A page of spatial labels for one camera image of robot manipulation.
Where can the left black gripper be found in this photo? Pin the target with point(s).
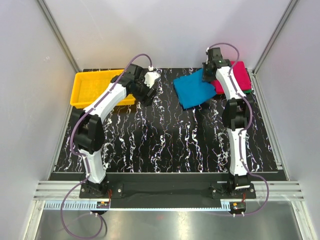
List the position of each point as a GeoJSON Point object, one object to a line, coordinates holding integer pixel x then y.
{"type": "Point", "coordinates": [145, 99]}

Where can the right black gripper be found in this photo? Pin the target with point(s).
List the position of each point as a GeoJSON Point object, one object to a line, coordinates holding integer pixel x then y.
{"type": "Point", "coordinates": [205, 78]}

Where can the blue t shirt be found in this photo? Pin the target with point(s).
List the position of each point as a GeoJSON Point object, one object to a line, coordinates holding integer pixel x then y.
{"type": "Point", "coordinates": [192, 91]}

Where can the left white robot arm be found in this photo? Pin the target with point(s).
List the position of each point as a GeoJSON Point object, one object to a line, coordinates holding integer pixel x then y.
{"type": "Point", "coordinates": [88, 137]}

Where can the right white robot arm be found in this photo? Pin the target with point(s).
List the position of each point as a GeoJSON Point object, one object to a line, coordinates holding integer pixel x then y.
{"type": "Point", "coordinates": [236, 117]}

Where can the folded pink t shirt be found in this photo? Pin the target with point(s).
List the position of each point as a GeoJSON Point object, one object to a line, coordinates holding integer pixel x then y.
{"type": "Point", "coordinates": [241, 76]}

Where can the folded green t shirt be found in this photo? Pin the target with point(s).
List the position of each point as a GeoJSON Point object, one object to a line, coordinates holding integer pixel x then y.
{"type": "Point", "coordinates": [247, 91]}

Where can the yellow plastic tray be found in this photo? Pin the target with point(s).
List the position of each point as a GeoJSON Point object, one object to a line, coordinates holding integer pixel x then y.
{"type": "Point", "coordinates": [89, 85]}

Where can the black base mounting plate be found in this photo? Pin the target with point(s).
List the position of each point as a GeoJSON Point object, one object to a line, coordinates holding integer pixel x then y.
{"type": "Point", "coordinates": [168, 190]}

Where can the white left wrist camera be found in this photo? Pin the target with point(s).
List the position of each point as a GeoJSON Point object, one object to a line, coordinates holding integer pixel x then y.
{"type": "Point", "coordinates": [151, 77]}

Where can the slotted cable duct rail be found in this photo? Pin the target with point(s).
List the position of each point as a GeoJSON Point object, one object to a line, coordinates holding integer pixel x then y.
{"type": "Point", "coordinates": [82, 205]}

